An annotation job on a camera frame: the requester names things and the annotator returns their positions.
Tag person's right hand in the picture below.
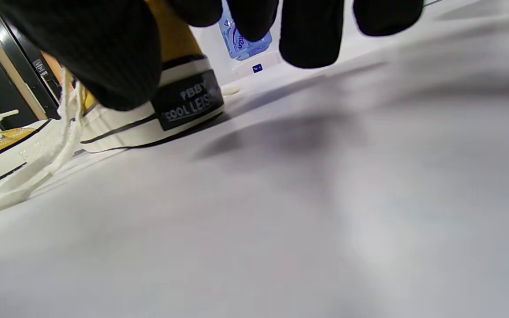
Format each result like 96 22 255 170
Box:
0 0 424 111

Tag blue water bottle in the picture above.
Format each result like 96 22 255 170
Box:
218 0 273 61

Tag white water dispenser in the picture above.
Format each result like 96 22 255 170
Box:
232 50 282 81

